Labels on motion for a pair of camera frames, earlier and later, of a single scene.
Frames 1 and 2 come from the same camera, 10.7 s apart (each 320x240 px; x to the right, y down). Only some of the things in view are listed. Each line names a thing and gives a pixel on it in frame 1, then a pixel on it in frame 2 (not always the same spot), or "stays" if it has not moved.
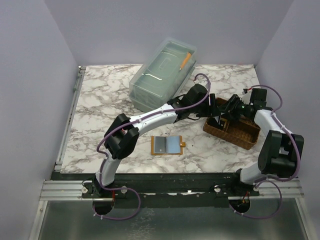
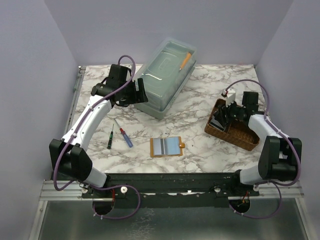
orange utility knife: (188, 56) stays
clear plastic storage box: (163, 68) stays
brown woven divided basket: (239, 131) stays
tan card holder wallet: (167, 145) stays
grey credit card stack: (160, 144) to (216, 124)
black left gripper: (211, 110) to (138, 96)
